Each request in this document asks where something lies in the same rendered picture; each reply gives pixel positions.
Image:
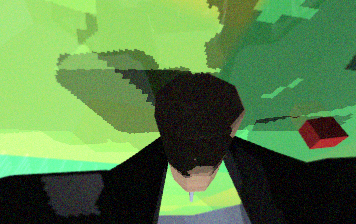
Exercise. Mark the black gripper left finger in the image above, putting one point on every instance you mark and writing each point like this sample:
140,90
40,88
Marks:
129,193

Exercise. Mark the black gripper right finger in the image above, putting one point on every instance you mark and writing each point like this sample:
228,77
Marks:
278,189

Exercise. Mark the dark red cube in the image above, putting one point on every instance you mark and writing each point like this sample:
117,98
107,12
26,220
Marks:
322,132

